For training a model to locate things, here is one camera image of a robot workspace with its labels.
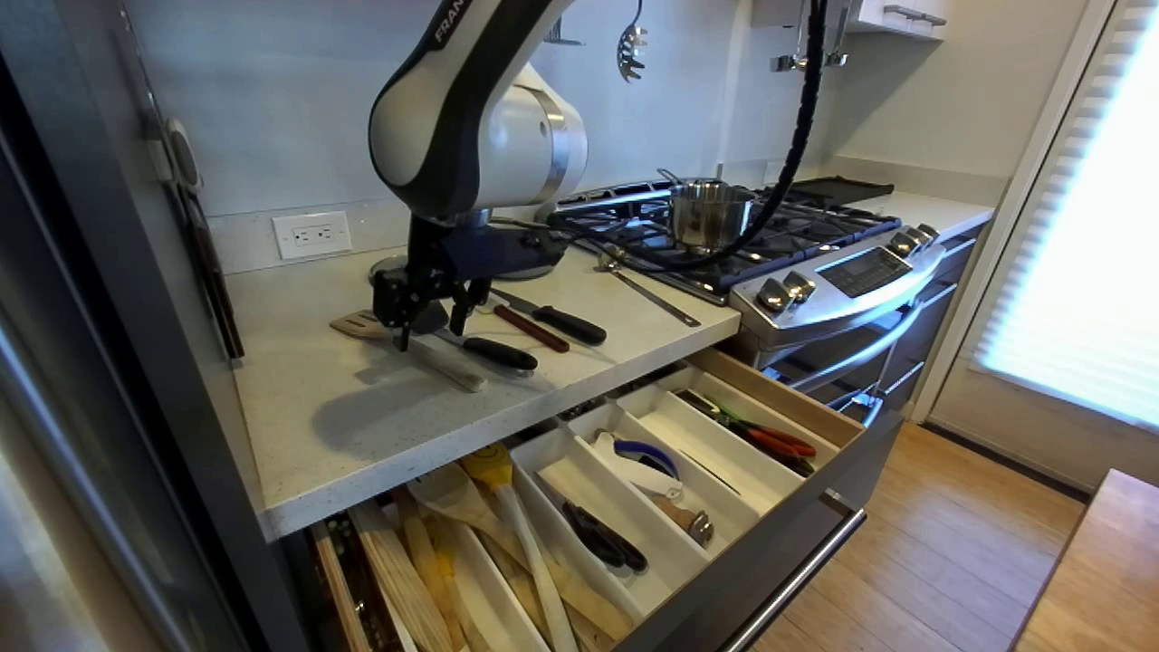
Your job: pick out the stainless steel refrigerator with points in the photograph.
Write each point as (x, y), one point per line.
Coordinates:
(123, 517)

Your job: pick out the red handled scissors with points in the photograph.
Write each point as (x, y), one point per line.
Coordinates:
(783, 447)

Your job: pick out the wooden spoon in drawer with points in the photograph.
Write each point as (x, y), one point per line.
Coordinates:
(562, 601)

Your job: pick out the black spatula turner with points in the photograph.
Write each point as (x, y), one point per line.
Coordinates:
(487, 350)

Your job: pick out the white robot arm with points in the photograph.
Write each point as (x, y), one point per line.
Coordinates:
(466, 129)

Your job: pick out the stainless steel pot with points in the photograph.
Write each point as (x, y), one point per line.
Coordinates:
(706, 211)

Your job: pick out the black handled knife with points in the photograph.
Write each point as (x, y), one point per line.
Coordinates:
(557, 320)

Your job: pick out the black peeler in drawer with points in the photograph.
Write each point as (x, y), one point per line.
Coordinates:
(603, 542)

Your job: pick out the white upper cabinet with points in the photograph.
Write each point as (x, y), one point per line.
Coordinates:
(921, 20)

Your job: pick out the wall knife rack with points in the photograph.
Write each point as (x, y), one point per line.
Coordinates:
(177, 175)

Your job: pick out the white drawer organizer tray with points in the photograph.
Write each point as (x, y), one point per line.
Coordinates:
(661, 477)

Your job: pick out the wooden table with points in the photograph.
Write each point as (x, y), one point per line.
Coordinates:
(1101, 595)

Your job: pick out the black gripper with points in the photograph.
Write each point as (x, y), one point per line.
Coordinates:
(440, 280)

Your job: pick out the blue handled utensil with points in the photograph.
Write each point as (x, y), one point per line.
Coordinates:
(645, 454)

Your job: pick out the stainless steel oven range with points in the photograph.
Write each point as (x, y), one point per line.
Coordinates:
(837, 293)

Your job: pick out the white wall outlet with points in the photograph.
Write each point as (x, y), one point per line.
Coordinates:
(312, 232)

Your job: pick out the open wooden kitchen drawer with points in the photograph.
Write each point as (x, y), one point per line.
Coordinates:
(398, 576)

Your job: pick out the long metal ladle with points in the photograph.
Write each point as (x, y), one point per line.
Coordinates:
(606, 261)

